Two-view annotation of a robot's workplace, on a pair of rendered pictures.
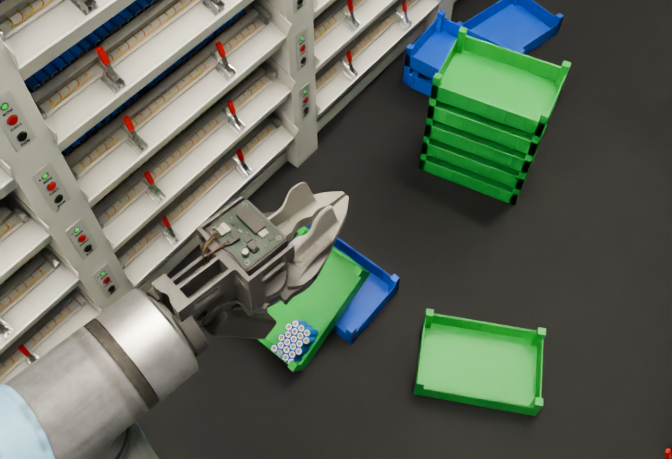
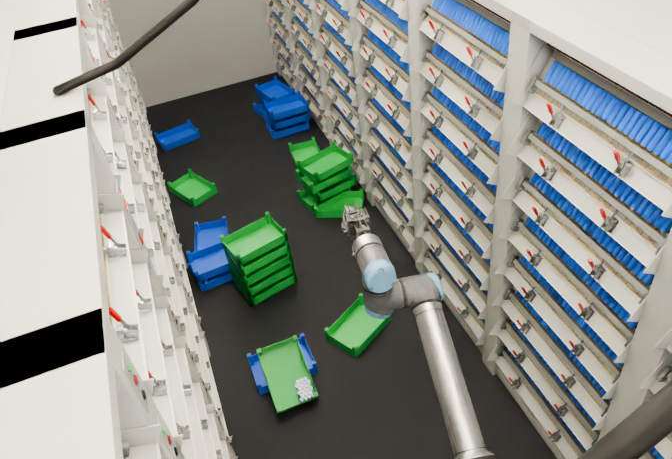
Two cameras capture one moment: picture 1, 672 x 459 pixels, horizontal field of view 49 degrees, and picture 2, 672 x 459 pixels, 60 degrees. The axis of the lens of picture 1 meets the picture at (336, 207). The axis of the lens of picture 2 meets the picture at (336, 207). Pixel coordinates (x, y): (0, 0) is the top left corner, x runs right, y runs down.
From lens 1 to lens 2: 1.47 m
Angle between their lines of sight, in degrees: 40
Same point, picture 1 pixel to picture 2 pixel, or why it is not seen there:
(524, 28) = (215, 234)
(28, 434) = (384, 261)
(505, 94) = (259, 241)
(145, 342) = (373, 238)
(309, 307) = (291, 376)
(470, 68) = (237, 246)
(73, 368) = (372, 250)
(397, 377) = (345, 360)
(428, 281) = (309, 328)
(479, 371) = (361, 329)
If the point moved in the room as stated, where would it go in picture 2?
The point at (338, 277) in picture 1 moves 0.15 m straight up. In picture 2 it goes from (288, 353) to (282, 334)
